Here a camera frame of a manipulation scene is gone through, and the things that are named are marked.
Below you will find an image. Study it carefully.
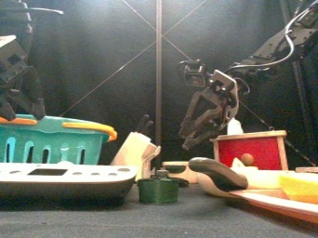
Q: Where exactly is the white bottle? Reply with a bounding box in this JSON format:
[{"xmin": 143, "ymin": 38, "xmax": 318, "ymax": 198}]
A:
[{"xmin": 226, "ymin": 117, "xmax": 245, "ymax": 136}]

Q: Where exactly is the red wooden box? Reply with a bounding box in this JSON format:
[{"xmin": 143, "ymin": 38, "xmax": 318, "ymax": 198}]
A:
[{"xmin": 210, "ymin": 129, "xmax": 290, "ymax": 171}]

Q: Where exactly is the small cream cup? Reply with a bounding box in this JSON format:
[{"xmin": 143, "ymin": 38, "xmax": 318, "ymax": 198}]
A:
[{"xmin": 161, "ymin": 160, "xmax": 199, "ymax": 185}]

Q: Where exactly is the grey computer mouse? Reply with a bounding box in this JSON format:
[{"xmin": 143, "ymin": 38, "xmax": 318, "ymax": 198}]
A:
[{"xmin": 187, "ymin": 156, "xmax": 250, "ymax": 192}]

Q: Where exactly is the cream white block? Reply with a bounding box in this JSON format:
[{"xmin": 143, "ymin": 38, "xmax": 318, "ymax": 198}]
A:
[{"xmin": 230, "ymin": 157, "xmax": 296, "ymax": 191}]

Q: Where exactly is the small green bottle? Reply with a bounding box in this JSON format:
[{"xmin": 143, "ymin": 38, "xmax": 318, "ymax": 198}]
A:
[{"xmin": 137, "ymin": 169, "xmax": 181, "ymax": 205}]

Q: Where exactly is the white and black toy scale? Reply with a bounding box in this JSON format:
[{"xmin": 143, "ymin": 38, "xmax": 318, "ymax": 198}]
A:
[{"xmin": 0, "ymin": 161, "xmax": 139, "ymax": 203}]

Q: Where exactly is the light wooden board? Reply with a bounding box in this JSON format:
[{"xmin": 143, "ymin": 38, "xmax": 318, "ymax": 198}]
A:
[{"xmin": 294, "ymin": 166, "xmax": 318, "ymax": 174}]

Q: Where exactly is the yellow sponge block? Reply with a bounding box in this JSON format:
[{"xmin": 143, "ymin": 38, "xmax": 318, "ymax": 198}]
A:
[{"xmin": 277, "ymin": 172, "xmax": 318, "ymax": 205}]

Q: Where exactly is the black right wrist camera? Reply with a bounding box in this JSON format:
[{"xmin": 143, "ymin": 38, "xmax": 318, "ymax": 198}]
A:
[{"xmin": 177, "ymin": 59, "xmax": 207, "ymax": 88}]

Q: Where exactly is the teal basket with orange handles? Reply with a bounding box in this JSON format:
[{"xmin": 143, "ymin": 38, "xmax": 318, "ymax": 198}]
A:
[{"xmin": 0, "ymin": 113, "xmax": 119, "ymax": 165}]

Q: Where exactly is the vertical metal frame pole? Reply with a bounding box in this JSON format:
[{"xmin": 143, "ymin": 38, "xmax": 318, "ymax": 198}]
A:
[{"xmin": 154, "ymin": 0, "xmax": 165, "ymax": 171}]

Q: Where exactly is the dark slanted frame pole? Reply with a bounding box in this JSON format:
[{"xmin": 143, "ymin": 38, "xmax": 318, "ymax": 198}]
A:
[{"xmin": 280, "ymin": 0, "xmax": 318, "ymax": 164}]

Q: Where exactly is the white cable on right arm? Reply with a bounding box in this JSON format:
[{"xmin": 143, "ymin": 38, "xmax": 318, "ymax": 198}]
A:
[{"xmin": 225, "ymin": 5, "xmax": 318, "ymax": 74}]

